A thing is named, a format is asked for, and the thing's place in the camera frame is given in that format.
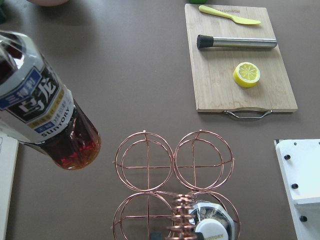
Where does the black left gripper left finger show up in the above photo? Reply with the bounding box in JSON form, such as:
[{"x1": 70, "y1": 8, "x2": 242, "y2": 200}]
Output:
[{"x1": 149, "y1": 232, "x2": 162, "y2": 240}]

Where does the half lemon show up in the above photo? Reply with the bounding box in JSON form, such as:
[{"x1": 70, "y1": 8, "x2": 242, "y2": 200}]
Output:
[{"x1": 233, "y1": 62, "x2": 261, "y2": 88}]

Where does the tea bottle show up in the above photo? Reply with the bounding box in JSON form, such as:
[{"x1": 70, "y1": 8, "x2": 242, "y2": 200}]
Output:
[
  {"x1": 0, "y1": 31, "x2": 101, "y2": 170},
  {"x1": 188, "y1": 200, "x2": 235, "y2": 240}
]

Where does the green lime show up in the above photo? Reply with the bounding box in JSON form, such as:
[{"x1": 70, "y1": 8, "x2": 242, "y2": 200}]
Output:
[{"x1": 189, "y1": 0, "x2": 207, "y2": 5}]

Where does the cream serving tray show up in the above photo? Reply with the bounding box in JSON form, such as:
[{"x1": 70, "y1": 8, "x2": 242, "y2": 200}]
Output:
[{"x1": 0, "y1": 132, "x2": 19, "y2": 240}]

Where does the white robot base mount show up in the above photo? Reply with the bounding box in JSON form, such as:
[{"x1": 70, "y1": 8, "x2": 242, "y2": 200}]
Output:
[{"x1": 274, "y1": 139, "x2": 320, "y2": 240}]

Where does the yellow plastic knife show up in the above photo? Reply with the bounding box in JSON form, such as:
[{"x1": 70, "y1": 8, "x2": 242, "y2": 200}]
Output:
[{"x1": 198, "y1": 5, "x2": 261, "y2": 25}]

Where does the steel muddler black tip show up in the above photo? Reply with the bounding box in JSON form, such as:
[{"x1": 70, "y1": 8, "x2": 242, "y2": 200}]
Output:
[{"x1": 196, "y1": 34, "x2": 278, "y2": 49}]

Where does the bamboo cutting board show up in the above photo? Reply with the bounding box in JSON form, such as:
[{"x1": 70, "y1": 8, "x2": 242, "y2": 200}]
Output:
[{"x1": 184, "y1": 4, "x2": 298, "y2": 113}]

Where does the copper wire bottle basket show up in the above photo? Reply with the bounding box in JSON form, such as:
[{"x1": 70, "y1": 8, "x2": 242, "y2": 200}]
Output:
[{"x1": 111, "y1": 129, "x2": 240, "y2": 240}]

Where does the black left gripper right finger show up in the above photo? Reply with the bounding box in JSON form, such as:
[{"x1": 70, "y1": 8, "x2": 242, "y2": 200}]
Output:
[{"x1": 194, "y1": 232, "x2": 204, "y2": 240}]

